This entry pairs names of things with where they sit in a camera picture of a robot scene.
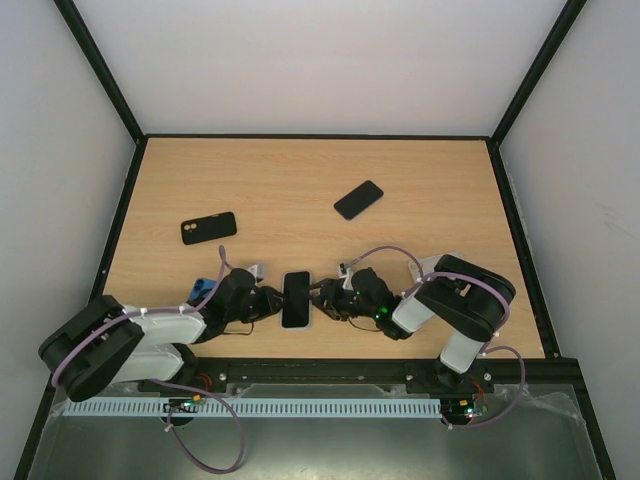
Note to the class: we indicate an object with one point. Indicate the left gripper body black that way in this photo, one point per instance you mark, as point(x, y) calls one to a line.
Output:
point(248, 311)

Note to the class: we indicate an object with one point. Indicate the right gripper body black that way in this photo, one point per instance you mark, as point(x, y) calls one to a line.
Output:
point(329, 298)

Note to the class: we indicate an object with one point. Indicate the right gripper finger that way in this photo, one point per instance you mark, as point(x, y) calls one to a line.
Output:
point(324, 305)
point(325, 287)

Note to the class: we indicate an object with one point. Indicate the silver white phone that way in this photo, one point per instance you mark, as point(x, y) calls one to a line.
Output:
point(296, 300)

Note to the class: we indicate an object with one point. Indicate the lilac phone case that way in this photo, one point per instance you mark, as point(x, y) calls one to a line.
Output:
point(296, 327)

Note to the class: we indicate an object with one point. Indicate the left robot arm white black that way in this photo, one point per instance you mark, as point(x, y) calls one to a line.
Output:
point(108, 343)

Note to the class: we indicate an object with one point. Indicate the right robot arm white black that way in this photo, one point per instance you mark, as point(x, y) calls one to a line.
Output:
point(473, 301)

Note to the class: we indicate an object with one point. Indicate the blue phone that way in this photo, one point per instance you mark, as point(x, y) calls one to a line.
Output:
point(200, 290)

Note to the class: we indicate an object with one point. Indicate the clear phone case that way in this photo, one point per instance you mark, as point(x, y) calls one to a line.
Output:
point(424, 265)

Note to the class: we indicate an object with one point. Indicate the black phone case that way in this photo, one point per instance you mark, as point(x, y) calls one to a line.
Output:
point(208, 228)

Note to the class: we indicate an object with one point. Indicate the dark blue phone screen up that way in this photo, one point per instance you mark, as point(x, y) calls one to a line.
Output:
point(358, 200)

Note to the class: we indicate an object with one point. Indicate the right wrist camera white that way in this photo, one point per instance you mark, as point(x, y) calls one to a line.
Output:
point(345, 276)

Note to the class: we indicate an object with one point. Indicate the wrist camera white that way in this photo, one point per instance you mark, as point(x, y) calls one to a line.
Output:
point(258, 271)
point(345, 276)

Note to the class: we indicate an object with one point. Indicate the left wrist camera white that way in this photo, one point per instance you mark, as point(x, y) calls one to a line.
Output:
point(258, 271)

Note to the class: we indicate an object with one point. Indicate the light blue slotted cable duct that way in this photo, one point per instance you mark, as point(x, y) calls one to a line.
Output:
point(257, 408)

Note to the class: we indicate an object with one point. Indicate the black front mounting rail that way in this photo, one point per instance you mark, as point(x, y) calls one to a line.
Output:
point(417, 376)

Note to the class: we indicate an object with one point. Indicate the black aluminium frame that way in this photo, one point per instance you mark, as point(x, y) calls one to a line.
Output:
point(561, 27)

